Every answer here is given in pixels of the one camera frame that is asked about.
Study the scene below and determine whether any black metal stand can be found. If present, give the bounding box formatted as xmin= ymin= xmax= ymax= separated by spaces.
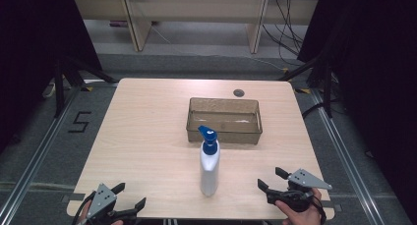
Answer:
xmin=278 ymin=53 xmax=334 ymax=119
xmin=53 ymin=56 xmax=120 ymax=119

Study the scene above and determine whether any person's left hand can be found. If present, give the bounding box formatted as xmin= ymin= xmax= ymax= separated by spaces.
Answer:
xmin=78 ymin=199 xmax=125 ymax=225

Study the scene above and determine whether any thin white floor cable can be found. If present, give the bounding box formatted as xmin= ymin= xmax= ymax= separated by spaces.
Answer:
xmin=149 ymin=24 xmax=287 ymax=71

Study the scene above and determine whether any white pump bottle blue cap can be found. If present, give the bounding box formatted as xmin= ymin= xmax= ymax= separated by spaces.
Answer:
xmin=197 ymin=125 xmax=221 ymax=197

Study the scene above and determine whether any aluminium floor rail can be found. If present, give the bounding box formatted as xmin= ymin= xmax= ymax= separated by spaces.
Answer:
xmin=309 ymin=88 xmax=386 ymax=225
xmin=0 ymin=85 xmax=84 ymax=225

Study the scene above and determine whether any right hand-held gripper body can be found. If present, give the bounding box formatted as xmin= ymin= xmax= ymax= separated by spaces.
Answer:
xmin=267 ymin=168 xmax=333 ymax=213

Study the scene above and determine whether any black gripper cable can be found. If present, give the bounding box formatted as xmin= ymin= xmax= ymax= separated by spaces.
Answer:
xmin=309 ymin=194 xmax=328 ymax=225
xmin=71 ymin=190 xmax=97 ymax=225

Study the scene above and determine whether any bundle of black cables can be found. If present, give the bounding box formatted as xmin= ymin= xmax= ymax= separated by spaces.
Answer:
xmin=261 ymin=0 xmax=305 ymax=68

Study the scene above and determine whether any person's right hand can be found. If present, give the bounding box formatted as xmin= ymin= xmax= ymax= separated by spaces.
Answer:
xmin=274 ymin=187 xmax=324 ymax=225

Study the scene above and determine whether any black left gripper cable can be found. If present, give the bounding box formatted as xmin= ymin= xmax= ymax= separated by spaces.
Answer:
xmin=71 ymin=190 xmax=97 ymax=225

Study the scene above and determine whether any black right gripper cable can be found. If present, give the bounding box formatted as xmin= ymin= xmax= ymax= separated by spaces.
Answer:
xmin=309 ymin=194 xmax=328 ymax=225

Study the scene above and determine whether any light wooden shelf unit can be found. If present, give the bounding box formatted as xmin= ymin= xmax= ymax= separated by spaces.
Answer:
xmin=72 ymin=0 xmax=320 ymax=55

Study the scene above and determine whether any transparent brown plastic box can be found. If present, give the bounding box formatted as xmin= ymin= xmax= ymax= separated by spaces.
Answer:
xmin=185 ymin=96 xmax=264 ymax=146

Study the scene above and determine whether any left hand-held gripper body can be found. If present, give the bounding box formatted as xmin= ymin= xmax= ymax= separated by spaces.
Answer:
xmin=78 ymin=183 xmax=139 ymax=225

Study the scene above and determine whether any thick black floor cable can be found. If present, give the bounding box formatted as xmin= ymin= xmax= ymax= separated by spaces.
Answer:
xmin=301 ymin=101 xmax=329 ymax=120

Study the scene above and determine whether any black curtain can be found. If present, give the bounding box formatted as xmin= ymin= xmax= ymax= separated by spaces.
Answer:
xmin=296 ymin=0 xmax=417 ymax=219
xmin=0 ymin=0 xmax=103 ymax=154

